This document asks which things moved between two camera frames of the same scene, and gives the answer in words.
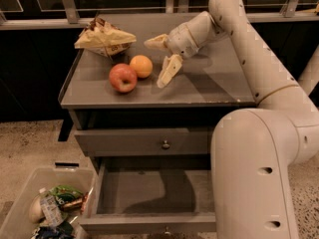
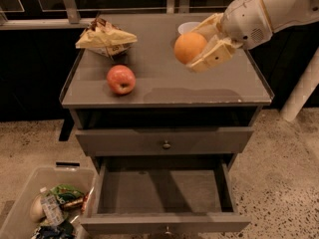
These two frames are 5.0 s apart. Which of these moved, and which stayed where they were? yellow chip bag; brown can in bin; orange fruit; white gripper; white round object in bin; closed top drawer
Moved: orange fruit; white gripper
Stayed: brown can in bin; closed top drawer; yellow chip bag; white round object in bin
